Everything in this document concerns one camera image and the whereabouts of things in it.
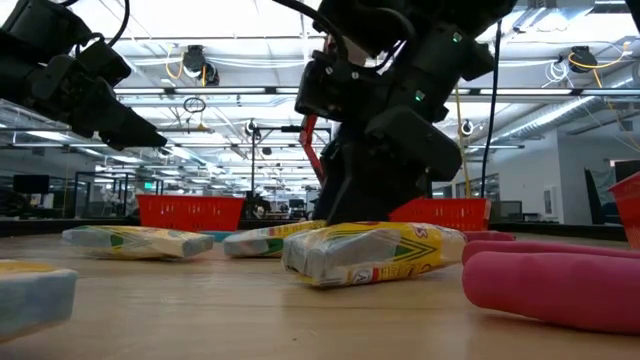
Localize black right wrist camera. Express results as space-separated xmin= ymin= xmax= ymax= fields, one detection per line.
xmin=294 ymin=49 xmax=361 ymax=124

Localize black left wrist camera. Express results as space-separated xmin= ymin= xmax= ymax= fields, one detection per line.
xmin=74 ymin=38 xmax=133 ymax=87

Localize distant black rig frame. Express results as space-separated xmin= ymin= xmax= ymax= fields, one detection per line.
xmin=73 ymin=171 xmax=165 ymax=219

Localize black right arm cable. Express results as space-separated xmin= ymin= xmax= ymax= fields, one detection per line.
xmin=479 ymin=18 xmax=503 ymax=197

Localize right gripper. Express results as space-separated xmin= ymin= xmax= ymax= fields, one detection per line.
xmin=312 ymin=64 xmax=464 ymax=225

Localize black ceiling cable reel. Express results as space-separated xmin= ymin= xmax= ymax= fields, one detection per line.
xmin=568 ymin=45 xmax=599 ymax=74
xmin=181 ymin=44 xmax=221 ymax=87

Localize yellow power cord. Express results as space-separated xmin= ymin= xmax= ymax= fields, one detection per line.
xmin=453 ymin=84 xmax=472 ymax=199

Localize dark computer monitor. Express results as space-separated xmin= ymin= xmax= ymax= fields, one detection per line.
xmin=12 ymin=174 xmax=51 ymax=196

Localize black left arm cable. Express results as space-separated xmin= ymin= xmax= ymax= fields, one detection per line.
xmin=106 ymin=0 xmax=132 ymax=49

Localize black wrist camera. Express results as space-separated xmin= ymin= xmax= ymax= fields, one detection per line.
xmin=74 ymin=38 xmax=133 ymax=87
xmin=294 ymin=49 xmax=361 ymax=124

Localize yellow crayon pack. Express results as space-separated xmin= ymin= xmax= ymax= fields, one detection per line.
xmin=0 ymin=258 xmax=80 ymax=342
xmin=61 ymin=224 xmax=216 ymax=261
xmin=223 ymin=219 xmax=329 ymax=259
xmin=281 ymin=221 xmax=468 ymax=289

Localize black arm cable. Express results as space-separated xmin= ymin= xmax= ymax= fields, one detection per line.
xmin=479 ymin=18 xmax=503 ymax=197
xmin=106 ymin=0 xmax=132 ymax=49

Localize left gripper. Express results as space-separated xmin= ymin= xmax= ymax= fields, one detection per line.
xmin=29 ymin=53 xmax=169 ymax=151

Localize red plastic basket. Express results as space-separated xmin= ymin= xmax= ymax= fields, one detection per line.
xmin=388 ymin=197 xmax=493 ymax=232
xmin=608 ymin=171 xmax=640 ymax=250
xmin=136 ymin=194 xmax=246 ymax=233

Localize pink-handled pliers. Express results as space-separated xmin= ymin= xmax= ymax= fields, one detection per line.
xmin=462 ymin=230 xmax=517 ymax=243
xmin=461 ymin=238 xmax=640 ymax=335

